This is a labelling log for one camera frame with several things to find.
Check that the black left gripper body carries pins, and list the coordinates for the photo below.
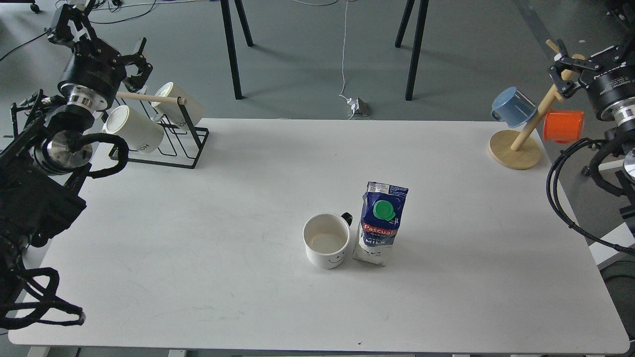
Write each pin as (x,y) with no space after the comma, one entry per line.
(94,71)

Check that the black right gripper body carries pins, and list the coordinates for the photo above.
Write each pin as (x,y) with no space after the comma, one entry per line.
(611,92)

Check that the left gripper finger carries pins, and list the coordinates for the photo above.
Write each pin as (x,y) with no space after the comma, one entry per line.
(136,81)
(71,28)

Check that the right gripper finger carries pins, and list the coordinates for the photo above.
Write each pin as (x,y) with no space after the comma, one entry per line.
(566,71)
(613,58)

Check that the blue white milk carton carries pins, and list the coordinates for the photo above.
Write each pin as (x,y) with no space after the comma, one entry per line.
(379,223)

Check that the white smiley face mug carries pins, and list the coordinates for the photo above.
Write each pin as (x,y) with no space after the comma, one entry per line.
(326,239)

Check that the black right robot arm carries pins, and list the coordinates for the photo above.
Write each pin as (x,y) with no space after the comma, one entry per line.
(619,142)

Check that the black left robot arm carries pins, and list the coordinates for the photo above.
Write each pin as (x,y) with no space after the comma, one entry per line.
(43,169)

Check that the orange mug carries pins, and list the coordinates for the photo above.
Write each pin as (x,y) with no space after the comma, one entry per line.
(563,126)

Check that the front white mug on rack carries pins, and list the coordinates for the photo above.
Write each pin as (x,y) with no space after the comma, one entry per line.
(140,133)

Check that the blue mug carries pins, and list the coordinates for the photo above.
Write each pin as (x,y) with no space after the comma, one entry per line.
(512,107)

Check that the wooden mug tree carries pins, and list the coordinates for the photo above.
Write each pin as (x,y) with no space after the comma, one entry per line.
(514,148)

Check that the black right table legs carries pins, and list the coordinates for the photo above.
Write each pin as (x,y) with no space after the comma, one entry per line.
(417,41)

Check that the black wire mug rack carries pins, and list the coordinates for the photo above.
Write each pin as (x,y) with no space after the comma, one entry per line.
(184,141)

